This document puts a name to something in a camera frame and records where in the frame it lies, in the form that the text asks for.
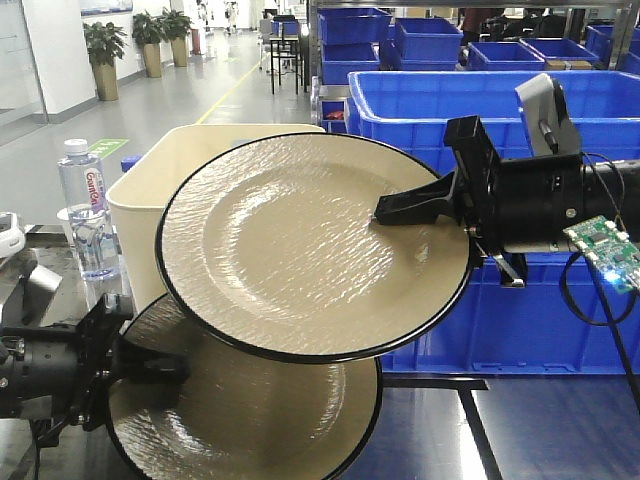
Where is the beige plate black rim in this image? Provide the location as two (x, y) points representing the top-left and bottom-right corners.
(155, 133), (470, 363)
(107, 295), (382, 479)

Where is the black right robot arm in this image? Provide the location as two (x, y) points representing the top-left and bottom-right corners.
(375, 116), (639, 292)

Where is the lower blue plastic crate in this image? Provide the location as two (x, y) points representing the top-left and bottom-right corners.
(381, 254), (624, 375)

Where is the green circuit board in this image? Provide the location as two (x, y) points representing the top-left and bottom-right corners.
(563, 215), (639, 293)

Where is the cream plastic bin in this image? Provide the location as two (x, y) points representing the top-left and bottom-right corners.
(106, 123), (325, 312)

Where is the blue crate back right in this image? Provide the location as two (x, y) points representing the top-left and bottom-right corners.
(467, 42), (545, 71)

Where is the black desk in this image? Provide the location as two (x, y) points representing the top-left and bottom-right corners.
(268, 15), (309, 93)

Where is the blue crate back middle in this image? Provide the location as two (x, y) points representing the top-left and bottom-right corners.
(395, 18), (463, 62)

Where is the large blue plastic crate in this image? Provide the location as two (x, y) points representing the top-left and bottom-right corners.
(345, 70), (639, 176)

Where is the white device at left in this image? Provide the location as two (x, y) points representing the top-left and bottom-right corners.
(0, 212), (26, 259)

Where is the clear water bottle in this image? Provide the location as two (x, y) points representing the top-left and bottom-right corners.
(57, 138), (120, 281)

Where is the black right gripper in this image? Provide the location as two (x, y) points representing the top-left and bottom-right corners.
(374, 116), (587, 288)

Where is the blue crate on shelf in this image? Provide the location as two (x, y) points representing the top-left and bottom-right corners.
(318, 8), (392, 45)

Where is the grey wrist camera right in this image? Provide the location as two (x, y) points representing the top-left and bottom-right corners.
(515, 73), (582, 156)

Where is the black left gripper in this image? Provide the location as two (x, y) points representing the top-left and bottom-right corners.
(1, 293), (190, 445)

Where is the potted plant gold pot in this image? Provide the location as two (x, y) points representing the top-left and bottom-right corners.
(83, 22), (126, 101)

